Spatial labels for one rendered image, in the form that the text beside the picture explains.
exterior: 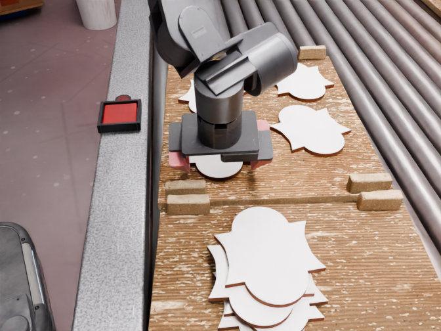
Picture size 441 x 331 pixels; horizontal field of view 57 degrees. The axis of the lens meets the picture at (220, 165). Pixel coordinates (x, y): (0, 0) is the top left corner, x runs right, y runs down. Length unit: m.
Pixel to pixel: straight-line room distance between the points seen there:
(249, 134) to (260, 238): 0.14
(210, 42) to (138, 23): 0.70
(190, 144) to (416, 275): 0.33
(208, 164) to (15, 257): 1.01
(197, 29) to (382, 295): 0.37
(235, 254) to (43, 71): 2.54
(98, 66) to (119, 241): 2.34
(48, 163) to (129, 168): 1.51
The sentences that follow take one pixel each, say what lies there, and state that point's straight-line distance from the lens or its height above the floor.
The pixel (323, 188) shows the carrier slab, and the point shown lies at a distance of 0.63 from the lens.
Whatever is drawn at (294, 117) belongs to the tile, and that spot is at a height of 0.94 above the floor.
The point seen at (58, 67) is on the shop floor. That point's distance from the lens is 2.94.
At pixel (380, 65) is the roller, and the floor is 0.91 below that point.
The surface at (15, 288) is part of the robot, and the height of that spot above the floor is 0.24.
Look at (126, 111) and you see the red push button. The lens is 0.79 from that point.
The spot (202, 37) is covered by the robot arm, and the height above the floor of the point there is 1.18.
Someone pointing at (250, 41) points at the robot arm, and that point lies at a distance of 0.49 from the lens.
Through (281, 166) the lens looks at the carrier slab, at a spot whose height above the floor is 0.94.
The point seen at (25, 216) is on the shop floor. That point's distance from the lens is 1.97.
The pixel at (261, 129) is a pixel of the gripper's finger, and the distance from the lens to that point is 0.58.
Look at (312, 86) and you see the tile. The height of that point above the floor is 0.94.
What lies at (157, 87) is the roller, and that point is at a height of 0.92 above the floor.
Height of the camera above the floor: 1.38
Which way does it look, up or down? 44 degrees down
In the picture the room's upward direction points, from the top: straight up
